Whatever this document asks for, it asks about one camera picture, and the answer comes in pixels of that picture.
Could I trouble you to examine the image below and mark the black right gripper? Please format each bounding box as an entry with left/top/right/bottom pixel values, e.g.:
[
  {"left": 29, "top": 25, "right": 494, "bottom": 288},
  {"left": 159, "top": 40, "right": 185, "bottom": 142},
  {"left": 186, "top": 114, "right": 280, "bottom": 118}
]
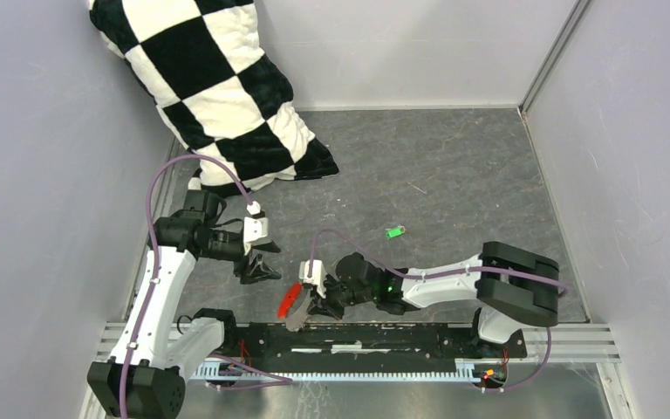
[{"left": 307, "top": 274, "right": 377, "bottom": 320}]

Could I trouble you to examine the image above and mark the metal key holder red handle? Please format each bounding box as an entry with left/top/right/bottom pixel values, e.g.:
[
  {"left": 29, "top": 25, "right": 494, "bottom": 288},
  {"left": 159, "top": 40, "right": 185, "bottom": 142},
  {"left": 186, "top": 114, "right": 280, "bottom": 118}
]
[{"left": 277, "top": 282, "right": 311, "bottom": 332}]

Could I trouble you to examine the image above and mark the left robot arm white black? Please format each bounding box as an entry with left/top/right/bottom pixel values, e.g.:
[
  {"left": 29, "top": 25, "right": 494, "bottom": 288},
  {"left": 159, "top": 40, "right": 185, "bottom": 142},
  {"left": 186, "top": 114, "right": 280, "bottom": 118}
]
[{"left": 87, "top": 190, "right": 281, "bottom": 418}]

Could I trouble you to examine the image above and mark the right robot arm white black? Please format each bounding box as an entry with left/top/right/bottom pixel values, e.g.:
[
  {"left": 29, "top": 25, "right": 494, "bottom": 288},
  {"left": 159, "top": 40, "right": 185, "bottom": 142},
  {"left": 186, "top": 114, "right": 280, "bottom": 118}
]
[{"left": 299, "top": 241, "right": 566, "bottom": 356}]

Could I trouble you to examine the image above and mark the small green object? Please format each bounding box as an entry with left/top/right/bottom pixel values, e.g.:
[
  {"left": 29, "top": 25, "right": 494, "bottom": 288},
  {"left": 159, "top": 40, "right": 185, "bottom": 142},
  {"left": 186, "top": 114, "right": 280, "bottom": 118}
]
[{"left": 385, "top": 225, "right": 406, "bottom": 239}]

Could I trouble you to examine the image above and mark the black white checkered pillow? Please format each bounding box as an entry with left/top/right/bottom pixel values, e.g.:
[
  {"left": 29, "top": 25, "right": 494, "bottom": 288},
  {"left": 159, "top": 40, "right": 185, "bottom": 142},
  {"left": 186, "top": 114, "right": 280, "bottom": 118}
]
[{"left": 88, "top": 0, "right": 339, "bottom": 197}]

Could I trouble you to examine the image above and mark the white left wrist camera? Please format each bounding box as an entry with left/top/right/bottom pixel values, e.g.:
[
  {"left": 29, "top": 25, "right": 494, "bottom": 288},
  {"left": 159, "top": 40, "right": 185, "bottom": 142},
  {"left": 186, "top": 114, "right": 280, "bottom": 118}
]
[{"left": 243, "top": 216, "right": 270, "bottom": 247}]

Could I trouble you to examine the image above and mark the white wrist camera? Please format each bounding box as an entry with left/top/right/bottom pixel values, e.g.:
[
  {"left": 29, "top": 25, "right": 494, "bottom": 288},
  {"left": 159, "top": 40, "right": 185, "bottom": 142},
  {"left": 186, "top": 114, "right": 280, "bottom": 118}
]
[
  {"left": 299, "top": 259, "right": 326, "bottom": 287},
  {"left": 243, "top": 216, "right": 270, "bottom": 247}
]

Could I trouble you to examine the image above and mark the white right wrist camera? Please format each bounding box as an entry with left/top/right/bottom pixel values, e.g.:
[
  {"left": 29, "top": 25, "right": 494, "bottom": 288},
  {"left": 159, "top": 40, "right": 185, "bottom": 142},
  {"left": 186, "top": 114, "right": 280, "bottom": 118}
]
[{"left": 299, "top": 259, "right": 326, "bottom": 287}]

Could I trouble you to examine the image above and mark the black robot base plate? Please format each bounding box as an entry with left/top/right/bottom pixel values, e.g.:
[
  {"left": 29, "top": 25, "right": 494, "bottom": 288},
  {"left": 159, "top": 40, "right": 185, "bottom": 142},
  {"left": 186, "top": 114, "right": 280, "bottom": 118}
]
[{"left": 220, "top": 322, "right": 528, "bottom": 374}]

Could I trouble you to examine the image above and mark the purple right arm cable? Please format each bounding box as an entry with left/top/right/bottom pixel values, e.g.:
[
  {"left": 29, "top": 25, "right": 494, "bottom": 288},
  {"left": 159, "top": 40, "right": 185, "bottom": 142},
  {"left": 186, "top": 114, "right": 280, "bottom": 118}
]
[{"left": 309, "top": 228, "right": 570, "bottom": 393}]

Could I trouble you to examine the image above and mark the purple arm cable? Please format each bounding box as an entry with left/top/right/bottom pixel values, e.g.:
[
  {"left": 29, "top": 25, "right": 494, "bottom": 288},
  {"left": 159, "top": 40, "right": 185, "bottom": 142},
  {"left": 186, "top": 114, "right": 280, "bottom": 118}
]
[
  {"left": 309, "top": 228, "right": 570, "bottom": 393},
  {"left": 116, "top": 153, "right": 293, "bottom": 419}
]

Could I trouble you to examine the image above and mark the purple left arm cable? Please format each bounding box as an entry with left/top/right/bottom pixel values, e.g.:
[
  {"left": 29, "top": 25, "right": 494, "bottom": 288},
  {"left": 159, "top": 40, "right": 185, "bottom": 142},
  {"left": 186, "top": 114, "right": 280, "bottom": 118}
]
[{"left": 116, "top": 153, "right": 293, "bottom": 419}]

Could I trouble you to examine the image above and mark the aluminium frame rail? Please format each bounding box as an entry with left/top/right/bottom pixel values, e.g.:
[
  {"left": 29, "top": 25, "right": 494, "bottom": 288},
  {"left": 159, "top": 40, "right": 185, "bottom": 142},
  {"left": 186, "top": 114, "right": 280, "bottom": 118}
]
[{"left": 92, "top": 321, "right": 622, "bottom": 383}]

